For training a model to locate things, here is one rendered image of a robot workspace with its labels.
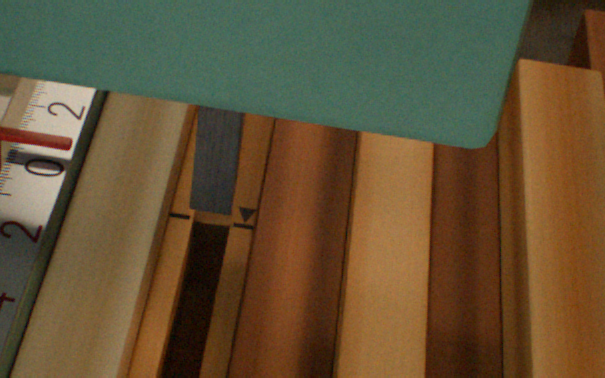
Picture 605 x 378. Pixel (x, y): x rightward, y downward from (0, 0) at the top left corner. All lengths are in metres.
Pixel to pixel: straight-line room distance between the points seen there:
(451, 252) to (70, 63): 0.10
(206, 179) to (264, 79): 0.06
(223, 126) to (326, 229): 0.04
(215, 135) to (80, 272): 0.04
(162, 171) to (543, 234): 0.09
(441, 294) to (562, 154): 0.04
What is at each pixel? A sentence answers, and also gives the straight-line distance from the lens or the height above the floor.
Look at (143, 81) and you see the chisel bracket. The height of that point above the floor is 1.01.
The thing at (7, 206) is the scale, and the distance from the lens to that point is 0.28.
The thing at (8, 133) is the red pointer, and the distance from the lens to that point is 0.29.
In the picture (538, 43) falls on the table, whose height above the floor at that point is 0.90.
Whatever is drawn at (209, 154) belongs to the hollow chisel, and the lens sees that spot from 0.28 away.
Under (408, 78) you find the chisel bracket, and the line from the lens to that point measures 0.23.
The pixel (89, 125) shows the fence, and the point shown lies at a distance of 0.31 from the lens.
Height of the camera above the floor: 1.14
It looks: 41 degrees down
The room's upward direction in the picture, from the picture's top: 9 degrees clockwise
